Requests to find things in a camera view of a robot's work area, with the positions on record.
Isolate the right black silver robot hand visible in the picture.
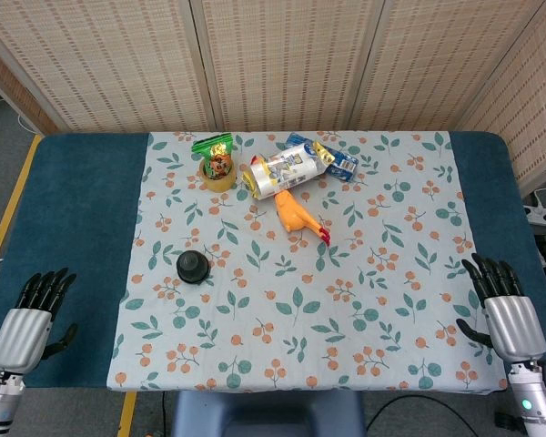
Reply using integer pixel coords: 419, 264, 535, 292
456, 253, 546, 364

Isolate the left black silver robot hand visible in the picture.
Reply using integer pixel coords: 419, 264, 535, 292
0, 267, 79, 372

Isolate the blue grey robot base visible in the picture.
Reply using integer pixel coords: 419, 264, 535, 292
171, 390, 366, 437

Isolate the teal table cover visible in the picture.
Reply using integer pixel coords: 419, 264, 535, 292
0, 130, 546, 392

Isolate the bamboo folding screen panel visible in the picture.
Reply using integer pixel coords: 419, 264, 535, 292
0, 36, 58, 136
457, 0, 546, 199
0, 0, 210, 134
349, 0, 546, 133
199, 0, 386, 132

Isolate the floral print tablecloth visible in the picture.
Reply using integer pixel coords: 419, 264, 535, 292
105, 130, 511, 395

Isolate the blue white drink carton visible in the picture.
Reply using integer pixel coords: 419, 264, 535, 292
285, 132, 359, 182

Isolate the clear yellowish tape roll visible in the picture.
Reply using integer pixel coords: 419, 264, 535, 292
198, 158, 238, 193

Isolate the yellow rubber chicken toy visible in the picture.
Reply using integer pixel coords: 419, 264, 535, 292
249, 155, 333, 248

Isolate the green snack packet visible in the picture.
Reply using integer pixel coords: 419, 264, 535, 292
190, 133, 235, 179

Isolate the black floor cable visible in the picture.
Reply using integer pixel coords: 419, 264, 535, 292
366, 393, 483, 437

